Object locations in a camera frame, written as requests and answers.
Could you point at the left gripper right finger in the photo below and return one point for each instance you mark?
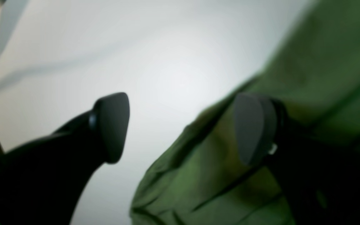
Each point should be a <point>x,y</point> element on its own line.
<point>321,182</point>

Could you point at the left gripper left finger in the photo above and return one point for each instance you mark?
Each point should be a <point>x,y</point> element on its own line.
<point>41,181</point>

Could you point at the green t-shirt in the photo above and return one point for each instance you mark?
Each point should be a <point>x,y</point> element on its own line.
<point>199,180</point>

